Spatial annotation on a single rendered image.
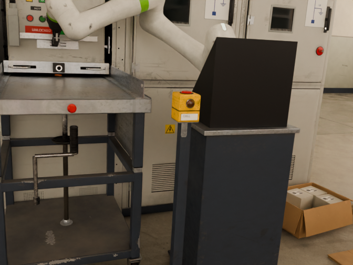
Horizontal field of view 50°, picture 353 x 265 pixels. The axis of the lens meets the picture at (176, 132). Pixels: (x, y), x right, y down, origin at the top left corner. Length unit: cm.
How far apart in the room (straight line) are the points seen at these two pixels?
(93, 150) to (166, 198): 56
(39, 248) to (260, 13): 177
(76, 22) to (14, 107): 46
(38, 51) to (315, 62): 173
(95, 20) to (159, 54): 59
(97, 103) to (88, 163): 83
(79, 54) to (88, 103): 74
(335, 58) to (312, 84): 688
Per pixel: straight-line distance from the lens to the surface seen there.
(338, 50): 966
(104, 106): 149
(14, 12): 206
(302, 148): 282
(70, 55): 218
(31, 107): 147
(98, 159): 226
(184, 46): 190
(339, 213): 253
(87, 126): 220
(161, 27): 195
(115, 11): 178
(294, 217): 235
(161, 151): 232
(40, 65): 216
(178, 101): 132
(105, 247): 179
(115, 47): 217
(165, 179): 240
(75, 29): 169
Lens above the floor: 109
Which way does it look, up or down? 14 degrees down
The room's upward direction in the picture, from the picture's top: 3 degrees clockwise
